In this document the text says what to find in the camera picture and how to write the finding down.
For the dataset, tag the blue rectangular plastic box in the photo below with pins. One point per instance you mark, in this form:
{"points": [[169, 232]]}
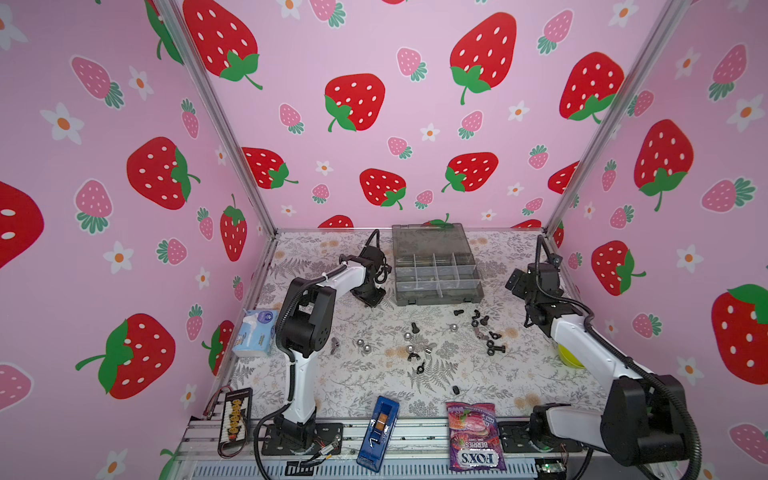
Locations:
{"points": [[378, 433]]}

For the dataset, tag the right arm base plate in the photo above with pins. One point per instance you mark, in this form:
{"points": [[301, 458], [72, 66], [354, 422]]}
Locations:
{"points": [[516, 438]]}

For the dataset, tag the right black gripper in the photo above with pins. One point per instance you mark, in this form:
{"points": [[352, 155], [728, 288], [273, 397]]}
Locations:
{"points": [[520, 285]]}

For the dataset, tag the purple Fox's candy bag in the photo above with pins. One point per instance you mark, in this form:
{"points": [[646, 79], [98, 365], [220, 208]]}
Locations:
{"points": [[474, 437]]}

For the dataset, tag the blue white tissue pack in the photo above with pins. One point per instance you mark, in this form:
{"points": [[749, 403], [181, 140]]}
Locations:
{"points": [[255, 337]]}

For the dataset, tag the black keychain tag with letters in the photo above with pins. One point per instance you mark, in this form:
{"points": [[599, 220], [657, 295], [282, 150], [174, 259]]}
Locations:
{"points": [[236, 416]]}

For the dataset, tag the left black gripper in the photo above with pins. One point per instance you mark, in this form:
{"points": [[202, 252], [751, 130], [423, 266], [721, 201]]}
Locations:
{"points": [[375, 300]]}

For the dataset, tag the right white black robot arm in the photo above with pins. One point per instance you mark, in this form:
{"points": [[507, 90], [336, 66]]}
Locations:
{"points": [[645, 419]]}

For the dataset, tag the yellow green bowl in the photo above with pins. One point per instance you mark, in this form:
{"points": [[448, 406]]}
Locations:
{"points": [[568, 358]]}

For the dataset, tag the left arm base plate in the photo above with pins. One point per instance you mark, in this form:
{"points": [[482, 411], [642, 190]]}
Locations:
{"points": [[277, 441]]}

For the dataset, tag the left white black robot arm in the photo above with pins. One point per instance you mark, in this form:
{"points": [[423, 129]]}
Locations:
{"points": [[304, 326]]}

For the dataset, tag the grey plastic compartment organizer box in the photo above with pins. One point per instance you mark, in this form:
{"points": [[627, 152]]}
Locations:
{"points": [[434, 265]]}

